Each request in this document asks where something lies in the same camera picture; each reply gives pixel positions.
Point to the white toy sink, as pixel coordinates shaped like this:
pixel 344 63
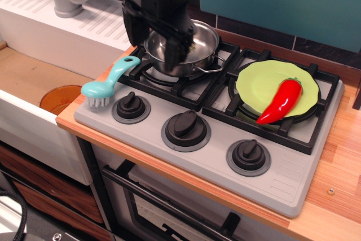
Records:
pixel 40 52

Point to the black stove knob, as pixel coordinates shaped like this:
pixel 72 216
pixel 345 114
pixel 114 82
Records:
pixel 131 109
pixel 186 132
pixel 248 158

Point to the black burner grate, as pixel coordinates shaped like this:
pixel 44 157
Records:
pixel 189 92
pixel 306 133

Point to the stainless steel pot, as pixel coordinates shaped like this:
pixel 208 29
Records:
pixel 201 58

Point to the oven door with black handle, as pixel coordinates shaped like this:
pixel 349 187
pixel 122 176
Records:
pixel 152 215

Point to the black right burner grate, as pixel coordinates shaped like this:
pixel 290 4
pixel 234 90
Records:
pixel 306 133

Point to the teal dish brush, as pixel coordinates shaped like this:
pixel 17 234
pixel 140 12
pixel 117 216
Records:
pixel 98 93

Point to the red toy chili pepper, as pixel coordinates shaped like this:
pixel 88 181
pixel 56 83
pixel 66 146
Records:
pixel 285 99

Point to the black left stove knob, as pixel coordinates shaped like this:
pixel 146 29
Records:
pixel 131 109

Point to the wooden countertop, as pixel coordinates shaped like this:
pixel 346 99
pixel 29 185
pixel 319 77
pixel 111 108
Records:
pixel 332 207

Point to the black right stove knob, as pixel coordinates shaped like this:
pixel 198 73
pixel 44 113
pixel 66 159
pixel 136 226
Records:
pixel 248 158

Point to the black left burner grate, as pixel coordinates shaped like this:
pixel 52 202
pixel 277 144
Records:
pixel 189 92

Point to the orange sink drain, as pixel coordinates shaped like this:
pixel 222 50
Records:
pixel 56 100

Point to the light green plastic plate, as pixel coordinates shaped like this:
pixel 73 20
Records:
pixel 258 82

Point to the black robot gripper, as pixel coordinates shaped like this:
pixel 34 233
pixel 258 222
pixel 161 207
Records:
pixel 169 18

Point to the teal wall cabinet right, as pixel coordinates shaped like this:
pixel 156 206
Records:
pixel 330 22

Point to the wooden drawer fronts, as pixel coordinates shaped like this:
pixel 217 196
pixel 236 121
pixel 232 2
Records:
pixel 53 193

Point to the black middle stove knob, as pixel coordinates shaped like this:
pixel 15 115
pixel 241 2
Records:
pixel 186 132

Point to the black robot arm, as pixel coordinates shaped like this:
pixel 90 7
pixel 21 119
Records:
pixel 168 18

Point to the grey toy stove top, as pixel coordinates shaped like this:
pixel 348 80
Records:
pixel 282 188

